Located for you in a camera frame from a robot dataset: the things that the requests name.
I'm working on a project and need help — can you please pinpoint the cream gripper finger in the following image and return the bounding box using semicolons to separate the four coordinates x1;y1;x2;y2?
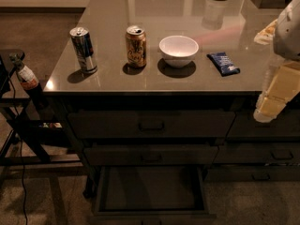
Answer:
253;109;274;123
256;60;300;116

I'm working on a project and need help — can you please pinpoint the blue rxbar blueberry bar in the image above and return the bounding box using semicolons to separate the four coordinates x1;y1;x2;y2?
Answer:
207;52;240;77

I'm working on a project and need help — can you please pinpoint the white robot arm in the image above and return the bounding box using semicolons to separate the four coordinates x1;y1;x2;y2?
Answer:
253;0;300;123

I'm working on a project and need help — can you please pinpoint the top right drawer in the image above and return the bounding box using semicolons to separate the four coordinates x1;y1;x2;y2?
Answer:
227;110;300;141

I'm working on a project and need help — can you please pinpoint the middle right drawer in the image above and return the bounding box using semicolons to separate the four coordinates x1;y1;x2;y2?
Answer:
215;142;300;164

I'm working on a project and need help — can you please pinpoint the bottom right drawer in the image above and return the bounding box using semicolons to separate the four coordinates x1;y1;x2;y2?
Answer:
205;166;300;182

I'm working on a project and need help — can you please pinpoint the top left drawer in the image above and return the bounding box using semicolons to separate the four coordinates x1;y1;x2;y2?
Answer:
67;111;235;139

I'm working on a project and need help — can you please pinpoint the open bottom drawer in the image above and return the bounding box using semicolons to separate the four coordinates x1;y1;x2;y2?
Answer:
89;165;216;225

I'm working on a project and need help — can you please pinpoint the middle left drawer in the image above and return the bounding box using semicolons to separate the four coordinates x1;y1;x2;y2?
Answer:
83;144;218;165

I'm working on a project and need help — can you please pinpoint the white bowl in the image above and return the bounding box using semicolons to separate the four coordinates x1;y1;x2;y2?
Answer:
159;36;199;68

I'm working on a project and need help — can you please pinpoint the orange soda can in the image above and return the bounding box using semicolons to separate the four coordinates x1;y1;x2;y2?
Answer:
126;25;146;68

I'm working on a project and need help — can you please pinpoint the blue silver energy drink can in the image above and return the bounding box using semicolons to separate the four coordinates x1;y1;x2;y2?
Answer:
69;27;98;74

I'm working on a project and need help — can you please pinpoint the black side table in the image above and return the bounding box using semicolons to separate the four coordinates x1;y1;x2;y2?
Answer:
0;49;84;176

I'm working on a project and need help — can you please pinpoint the dark soda bottle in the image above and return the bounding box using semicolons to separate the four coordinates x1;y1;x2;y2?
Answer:
9;53;49;111

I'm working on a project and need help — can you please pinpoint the black cable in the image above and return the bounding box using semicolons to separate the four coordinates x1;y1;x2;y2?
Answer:
6;67;30;225

